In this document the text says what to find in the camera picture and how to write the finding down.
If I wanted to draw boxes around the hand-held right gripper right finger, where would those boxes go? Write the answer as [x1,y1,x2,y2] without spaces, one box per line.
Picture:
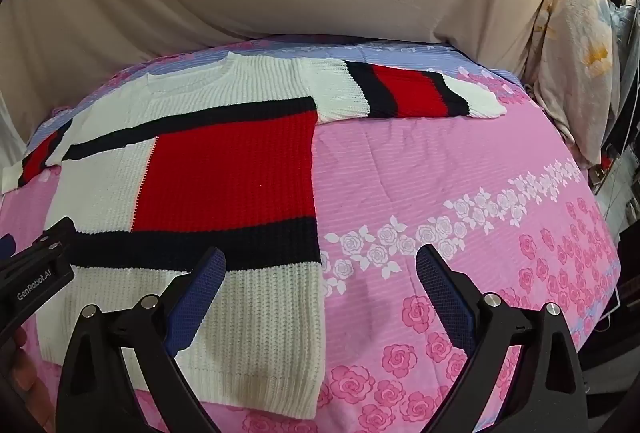
[416,243,591,433]

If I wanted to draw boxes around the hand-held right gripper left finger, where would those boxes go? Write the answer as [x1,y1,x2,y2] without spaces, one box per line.
[54,247,227,433]

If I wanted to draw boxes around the white red black knit sweater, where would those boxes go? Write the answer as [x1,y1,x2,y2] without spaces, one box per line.
[2,52,508,419]

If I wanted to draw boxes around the hanging denim clothes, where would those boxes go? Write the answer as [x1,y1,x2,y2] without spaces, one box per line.
[607,0,640,148]

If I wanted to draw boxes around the person's left hand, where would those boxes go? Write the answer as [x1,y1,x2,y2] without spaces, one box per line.
[0,327,29,395]

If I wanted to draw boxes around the pink floral bedsheet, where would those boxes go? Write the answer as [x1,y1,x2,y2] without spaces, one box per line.
[0,33,623,433]

